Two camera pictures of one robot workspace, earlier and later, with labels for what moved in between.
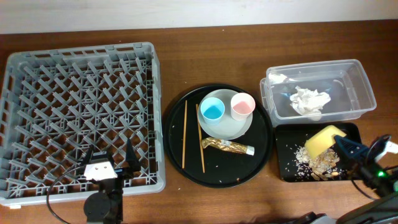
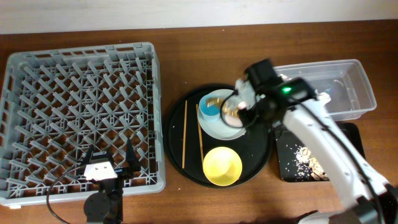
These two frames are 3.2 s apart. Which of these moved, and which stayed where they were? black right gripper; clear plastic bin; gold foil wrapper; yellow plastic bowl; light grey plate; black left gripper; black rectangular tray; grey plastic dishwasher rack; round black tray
Moved: yellow plastic bowl; gold foil wrapper; black right gripper
Stayed: grey plastic dishwasher rack; clear plastic bin; round black tray; light grey plate; black left gripper; black rectangular tray
